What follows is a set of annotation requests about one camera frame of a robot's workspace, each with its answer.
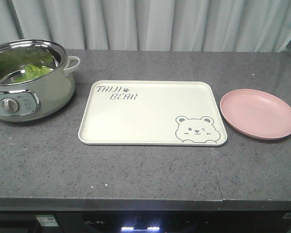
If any cream bear serving tray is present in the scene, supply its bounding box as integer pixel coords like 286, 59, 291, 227
78, 81, 227, 147

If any pink round plate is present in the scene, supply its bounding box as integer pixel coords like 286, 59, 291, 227
220, 89, 291, 140

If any green lettuce leaf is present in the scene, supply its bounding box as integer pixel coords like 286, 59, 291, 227
10, 64, 52, 83

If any black disinfection cabinet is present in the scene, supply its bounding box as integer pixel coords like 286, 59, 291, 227
55, 211, 291, 233

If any green electric cooking pot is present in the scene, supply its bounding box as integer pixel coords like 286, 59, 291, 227
0, 39, 80, 122

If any green energy label sticker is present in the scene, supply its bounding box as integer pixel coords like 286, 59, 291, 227
35, 215, 61, 233

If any black built-in dishwasher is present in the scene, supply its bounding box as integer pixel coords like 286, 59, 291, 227
0, 211, 53, 233

